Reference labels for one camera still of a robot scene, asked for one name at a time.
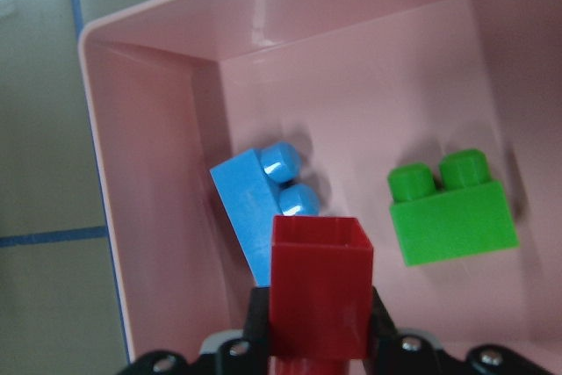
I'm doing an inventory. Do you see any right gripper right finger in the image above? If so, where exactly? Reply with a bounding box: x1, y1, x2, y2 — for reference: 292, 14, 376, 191
368, 286, 398, 349

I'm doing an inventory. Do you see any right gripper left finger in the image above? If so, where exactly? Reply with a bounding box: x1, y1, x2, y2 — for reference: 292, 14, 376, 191
242, 287, 270, 349

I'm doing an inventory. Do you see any red toy block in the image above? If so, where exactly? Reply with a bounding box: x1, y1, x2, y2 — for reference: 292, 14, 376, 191
269, 216, 374, 374

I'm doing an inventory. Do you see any blue toy block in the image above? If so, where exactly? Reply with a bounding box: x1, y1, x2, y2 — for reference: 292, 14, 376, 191
210, 141, 321, 287

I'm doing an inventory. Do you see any green toy block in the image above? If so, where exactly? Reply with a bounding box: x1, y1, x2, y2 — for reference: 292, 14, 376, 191
385, 148, 521, 267

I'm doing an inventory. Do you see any pink plastic box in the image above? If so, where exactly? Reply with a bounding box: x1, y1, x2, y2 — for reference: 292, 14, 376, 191
77, 0, 562, 375

